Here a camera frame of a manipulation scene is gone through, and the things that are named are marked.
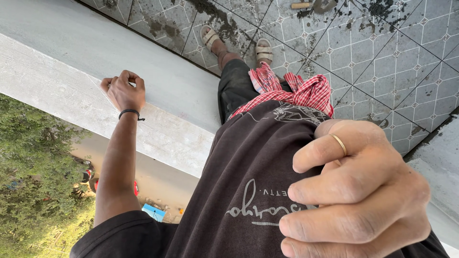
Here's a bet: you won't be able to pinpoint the person's left hand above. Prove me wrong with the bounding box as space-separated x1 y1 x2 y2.
100 70 146 113

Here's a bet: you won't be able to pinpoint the person's right hand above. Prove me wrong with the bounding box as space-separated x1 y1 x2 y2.
278 119 437 258

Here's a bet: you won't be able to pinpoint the grey concrete parapet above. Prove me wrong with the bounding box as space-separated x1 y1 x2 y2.
0 0 222 178

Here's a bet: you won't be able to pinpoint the beige sandal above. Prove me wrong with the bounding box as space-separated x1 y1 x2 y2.
200 24 220 51
255 38 274 63

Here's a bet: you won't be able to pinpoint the person's left leg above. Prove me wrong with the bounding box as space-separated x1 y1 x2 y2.
214 39 245 71

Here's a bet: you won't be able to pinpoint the parked motorbike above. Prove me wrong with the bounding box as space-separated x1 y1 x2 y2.
71 158 99 197

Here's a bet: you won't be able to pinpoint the black shorts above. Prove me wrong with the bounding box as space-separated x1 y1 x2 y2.
218 58 292 124

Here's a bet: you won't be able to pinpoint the green trees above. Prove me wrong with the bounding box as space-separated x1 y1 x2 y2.
0 93 96 258

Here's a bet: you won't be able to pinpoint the black printed t-shirt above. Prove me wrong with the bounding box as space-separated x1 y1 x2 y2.
70 100 450 258

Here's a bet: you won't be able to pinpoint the blue box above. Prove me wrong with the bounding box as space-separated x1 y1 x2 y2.
142 203 167 223

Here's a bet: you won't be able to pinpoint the red checkered scarf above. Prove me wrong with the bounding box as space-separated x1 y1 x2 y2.
229 62 334 120

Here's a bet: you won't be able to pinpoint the black cord bracelet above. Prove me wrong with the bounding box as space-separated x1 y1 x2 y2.
118 109 146 122

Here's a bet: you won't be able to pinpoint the wooden handled trowel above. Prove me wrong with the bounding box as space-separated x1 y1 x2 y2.
290 0 338 15

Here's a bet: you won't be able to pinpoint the gold finger ring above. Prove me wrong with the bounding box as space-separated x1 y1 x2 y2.
329 133 348 157

